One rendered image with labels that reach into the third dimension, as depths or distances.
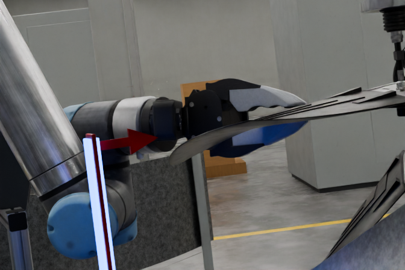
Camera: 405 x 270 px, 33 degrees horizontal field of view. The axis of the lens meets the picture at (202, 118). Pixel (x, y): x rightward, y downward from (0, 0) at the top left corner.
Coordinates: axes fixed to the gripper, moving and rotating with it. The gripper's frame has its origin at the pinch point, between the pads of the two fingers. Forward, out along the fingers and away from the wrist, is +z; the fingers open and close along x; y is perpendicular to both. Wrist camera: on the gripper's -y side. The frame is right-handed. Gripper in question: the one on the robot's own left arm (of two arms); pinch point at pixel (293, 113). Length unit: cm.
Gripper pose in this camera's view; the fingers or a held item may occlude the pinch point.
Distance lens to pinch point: 78.4
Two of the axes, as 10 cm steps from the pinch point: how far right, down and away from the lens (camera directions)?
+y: 5.1, 0.0, 8.6
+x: 0.6, 10.0, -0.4
